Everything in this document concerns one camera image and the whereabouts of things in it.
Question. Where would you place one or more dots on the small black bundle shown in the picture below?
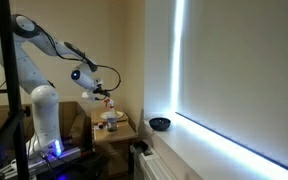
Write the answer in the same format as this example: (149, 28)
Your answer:
(140, 145)

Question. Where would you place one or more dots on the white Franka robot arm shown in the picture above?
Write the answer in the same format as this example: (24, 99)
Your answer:
(45, 110)

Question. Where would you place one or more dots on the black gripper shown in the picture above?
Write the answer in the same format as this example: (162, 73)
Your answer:
(99, 91)

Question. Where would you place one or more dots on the dark blue bowl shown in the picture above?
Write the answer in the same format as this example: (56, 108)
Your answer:
(159, 124)

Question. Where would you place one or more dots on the spray bottle with red trigger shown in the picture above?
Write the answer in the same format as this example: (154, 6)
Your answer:
(112, 120)

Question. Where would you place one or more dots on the black metal camera stand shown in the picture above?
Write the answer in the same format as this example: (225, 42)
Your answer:
(12, 83)

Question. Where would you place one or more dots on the brown leather sofa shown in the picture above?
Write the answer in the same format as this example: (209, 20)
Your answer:
(72, 120)

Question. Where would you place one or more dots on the small orange-label pill bottle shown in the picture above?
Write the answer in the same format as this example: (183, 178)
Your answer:
(100, 126)

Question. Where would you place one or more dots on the white round plate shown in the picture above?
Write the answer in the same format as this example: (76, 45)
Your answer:
(120, 114)

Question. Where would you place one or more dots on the white window sill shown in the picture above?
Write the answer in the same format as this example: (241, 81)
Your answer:
(197, 150)

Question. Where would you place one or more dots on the light wooden nightstand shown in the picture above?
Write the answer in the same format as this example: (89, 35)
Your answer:
(112, 160)

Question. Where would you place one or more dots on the aluminium robot base rails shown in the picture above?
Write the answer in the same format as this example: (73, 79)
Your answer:
(67, 155)

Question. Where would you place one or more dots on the black base mat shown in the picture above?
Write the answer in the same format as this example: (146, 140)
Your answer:
(90, 165)

